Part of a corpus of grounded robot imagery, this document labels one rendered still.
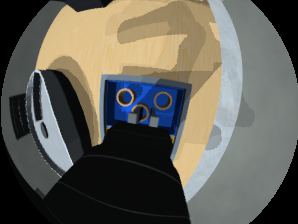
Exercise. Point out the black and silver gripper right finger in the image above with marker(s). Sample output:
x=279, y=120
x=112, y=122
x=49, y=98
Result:
x=153, y=118

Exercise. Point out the dark grey two-compartment bin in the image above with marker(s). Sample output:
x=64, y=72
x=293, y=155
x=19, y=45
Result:
x=172, y=119

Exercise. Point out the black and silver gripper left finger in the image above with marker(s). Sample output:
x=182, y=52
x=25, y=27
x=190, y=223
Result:
x=137, y=114

